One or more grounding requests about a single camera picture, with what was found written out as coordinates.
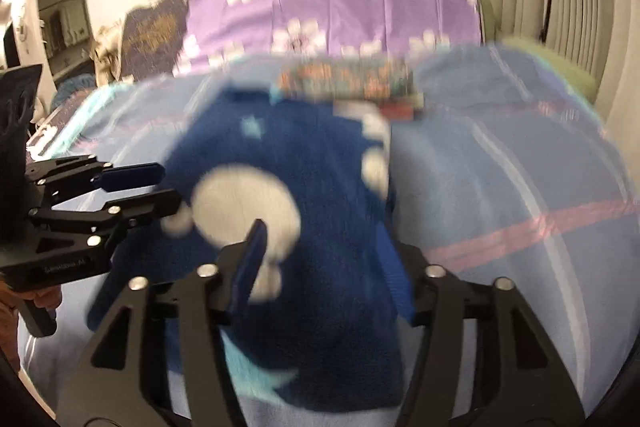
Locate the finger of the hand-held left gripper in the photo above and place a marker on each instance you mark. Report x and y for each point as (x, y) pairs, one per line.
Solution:
(131, 174)
(150, 207)

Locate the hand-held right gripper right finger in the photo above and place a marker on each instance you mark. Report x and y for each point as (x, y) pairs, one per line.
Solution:
(396, 279)

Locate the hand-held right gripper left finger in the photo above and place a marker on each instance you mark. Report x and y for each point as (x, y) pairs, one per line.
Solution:
(249, 264)

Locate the navy star print fleece garment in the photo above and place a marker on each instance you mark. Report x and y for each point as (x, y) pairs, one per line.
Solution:
(310, 207)

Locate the person's left hand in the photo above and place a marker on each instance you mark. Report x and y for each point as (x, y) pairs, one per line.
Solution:
(46, 301)

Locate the teal knitted cloth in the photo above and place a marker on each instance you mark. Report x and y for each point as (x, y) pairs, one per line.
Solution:
(75, 89)

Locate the cream floral cloth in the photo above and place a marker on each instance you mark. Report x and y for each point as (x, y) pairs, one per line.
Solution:
(107, 54)

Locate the dark floral pillow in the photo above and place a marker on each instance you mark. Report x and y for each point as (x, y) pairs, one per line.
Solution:
(150, 39)

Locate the blue striped blanket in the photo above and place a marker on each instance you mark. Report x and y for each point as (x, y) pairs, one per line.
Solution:
(505, 187)

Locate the folded colourful print garment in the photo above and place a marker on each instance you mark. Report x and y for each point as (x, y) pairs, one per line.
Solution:
(345, 82)

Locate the green cloth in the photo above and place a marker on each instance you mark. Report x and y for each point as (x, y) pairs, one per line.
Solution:
(555, 67)

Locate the purple floral pillow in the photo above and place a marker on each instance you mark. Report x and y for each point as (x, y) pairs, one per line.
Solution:
(340, 7)

